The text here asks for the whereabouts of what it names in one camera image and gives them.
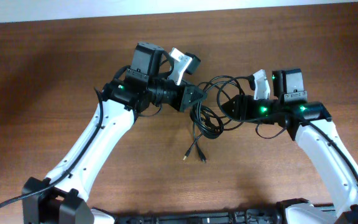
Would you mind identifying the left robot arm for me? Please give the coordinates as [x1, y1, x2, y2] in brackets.
[22, 42, 206, 223]

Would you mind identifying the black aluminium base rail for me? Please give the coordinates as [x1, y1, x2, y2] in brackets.
[91, 203, 338, 224]

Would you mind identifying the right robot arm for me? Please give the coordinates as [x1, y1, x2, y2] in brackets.
[218, 68, 358, 223]

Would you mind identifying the right camera black cable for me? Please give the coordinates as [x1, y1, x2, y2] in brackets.
[216, 77, 358, 224]

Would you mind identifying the camera black cable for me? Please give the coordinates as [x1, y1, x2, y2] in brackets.
[0, 51, 175, 224]
[216, 77, 358, 224]

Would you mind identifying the left camera black cable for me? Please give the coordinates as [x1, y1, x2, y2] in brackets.
[0, 51, 175, 224]

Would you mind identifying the black usb cable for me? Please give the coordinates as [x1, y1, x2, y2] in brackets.
[182, 75, 254, 164]

